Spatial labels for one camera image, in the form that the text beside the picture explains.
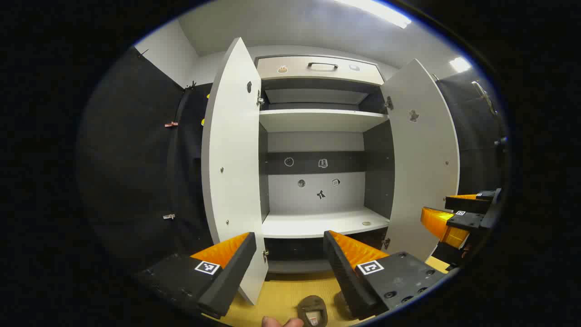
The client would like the white cabinet drawer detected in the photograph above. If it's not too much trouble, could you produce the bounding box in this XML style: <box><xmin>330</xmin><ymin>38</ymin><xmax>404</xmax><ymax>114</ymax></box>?
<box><xmin>256</xmin><ymin>55</ymin><xmax>385</xmax><ymax>85</ymax></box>

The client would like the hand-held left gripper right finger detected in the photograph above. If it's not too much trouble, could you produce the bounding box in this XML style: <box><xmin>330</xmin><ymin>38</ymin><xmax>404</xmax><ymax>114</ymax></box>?
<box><xmin>323</xmin><ymin>230</ymin><xmax>448</xmax><ymax>321</ymax></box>

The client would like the brown fuzzy shoe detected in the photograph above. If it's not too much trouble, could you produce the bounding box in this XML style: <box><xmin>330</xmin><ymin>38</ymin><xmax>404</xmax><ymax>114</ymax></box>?
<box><xmin>297</xmin><ymin>295</ymin><xmax>328</xmax><ymax>327</ymax></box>

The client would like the long ceiling light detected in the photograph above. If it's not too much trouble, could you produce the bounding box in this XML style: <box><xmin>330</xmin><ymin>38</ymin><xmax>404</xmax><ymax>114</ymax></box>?
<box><xmin>334</xmin><ymin>0</ymin><xmax>412</xmax><ymax>29</ymax></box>

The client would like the metal stand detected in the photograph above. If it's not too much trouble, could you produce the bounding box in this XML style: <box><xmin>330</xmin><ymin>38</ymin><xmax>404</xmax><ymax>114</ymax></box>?
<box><xmin>471</xmin><ymin>81</ymin><xmax>508</xmax><ymax>150</ymax></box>

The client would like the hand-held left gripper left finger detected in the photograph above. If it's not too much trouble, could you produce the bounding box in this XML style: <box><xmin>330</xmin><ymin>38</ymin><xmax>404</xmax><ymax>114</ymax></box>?
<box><xmin>136</xmin><ymin>232</ymin><xmax>257</xmax><ymax>320</ymax></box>

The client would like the black backdrop cloth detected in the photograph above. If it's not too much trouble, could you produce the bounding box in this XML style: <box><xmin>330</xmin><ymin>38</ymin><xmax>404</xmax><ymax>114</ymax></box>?
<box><xmin>77</xmin><ymin>45</ymin><xmax>507</xmax><ymax>273</ymax></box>

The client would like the white cabinet door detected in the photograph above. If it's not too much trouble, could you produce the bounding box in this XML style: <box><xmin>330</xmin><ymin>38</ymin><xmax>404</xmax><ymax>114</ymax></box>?
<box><xmin>380</xmin><ymin>59</ymin><xmax>460</xmax><ymax>263</ymax></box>
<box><xmin>201</xmin><ymin>37</ymin><xmax>269</xmax><ymax>306</ymax></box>

